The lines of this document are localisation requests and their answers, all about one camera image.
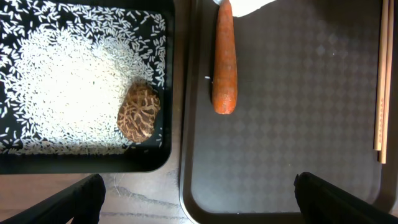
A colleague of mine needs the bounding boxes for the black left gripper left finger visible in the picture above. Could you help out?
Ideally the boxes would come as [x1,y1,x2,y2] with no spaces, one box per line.
[2,174,106,224]

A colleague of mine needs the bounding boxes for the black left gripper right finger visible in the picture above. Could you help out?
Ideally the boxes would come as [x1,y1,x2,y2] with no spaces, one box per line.
[294,172,397,224]

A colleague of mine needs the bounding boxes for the wooden chopstick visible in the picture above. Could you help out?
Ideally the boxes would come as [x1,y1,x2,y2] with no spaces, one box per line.
[379,0,395,164]
[374,0,389,151]

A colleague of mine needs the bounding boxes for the brown shiitake mushroom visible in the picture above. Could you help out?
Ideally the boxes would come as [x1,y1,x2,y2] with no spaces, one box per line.
[116,82,161,142]

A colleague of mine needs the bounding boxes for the white rice grains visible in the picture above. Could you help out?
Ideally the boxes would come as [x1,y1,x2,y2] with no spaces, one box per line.
[1,1,167,156]

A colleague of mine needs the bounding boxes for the orange carrot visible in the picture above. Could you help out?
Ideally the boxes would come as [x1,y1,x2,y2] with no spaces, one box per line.
[212,0,238,114]

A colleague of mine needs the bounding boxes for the black waste tray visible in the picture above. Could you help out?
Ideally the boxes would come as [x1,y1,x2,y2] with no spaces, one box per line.
[1,0,175,175]

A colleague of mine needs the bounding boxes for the brown plastic tray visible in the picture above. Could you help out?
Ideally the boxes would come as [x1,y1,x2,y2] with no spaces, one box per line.
[180,0,397,223]

